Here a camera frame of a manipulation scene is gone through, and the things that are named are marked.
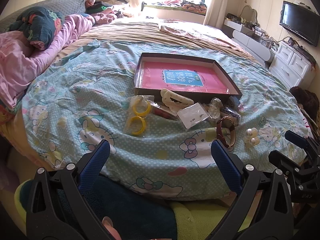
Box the cream curtain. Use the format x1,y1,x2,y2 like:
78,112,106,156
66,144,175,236
203,0,228,29

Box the stud earrings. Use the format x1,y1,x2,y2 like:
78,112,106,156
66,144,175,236
177,102,209,130

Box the dark floral pillow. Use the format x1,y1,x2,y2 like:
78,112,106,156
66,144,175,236
5,6,65,51

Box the operator left hand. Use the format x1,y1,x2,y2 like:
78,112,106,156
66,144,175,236
102,216,121,240

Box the white drawer cabinet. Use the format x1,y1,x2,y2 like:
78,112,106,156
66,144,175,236
269,41,316,90

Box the pink book in tray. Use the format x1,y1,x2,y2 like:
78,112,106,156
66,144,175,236
140,62,229,94

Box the small blue box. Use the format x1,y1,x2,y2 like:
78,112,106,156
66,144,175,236
226,96,240,110

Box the clothes pile on windowsill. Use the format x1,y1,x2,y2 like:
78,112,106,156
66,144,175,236
144,0,207,15

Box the bag with yellow hoop earrings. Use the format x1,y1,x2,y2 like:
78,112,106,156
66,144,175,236
123,95,154,137

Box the cream hair claw clip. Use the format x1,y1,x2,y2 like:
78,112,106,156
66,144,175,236
161,88,194,113

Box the white grey dressing table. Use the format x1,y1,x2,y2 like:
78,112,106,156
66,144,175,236
222,19,274,68

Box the dark cardboard box tray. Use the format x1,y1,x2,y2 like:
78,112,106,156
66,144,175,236
134,53,242,103

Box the heart shaped mirror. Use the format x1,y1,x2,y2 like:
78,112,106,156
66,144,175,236
239,5,258,25

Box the pink quilt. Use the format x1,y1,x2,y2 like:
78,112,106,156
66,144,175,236
1,14,95,110

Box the clear bag with bracelet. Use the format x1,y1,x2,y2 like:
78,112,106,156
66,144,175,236
208,98,223,127

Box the tan bed blanket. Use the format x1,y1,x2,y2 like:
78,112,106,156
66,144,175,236
55,18,257,63

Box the clothes pile by headboard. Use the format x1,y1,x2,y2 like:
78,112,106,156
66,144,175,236
85,0,130,25

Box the pink packet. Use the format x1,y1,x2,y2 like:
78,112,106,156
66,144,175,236
150,101,177,120

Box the grey quilted headboard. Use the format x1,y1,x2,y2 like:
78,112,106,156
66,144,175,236
0,0,86,33

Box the dark teal trousers leg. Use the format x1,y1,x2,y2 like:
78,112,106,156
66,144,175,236
15,176,177,239

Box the black wall television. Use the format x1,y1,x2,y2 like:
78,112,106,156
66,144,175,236
279,1,319,47

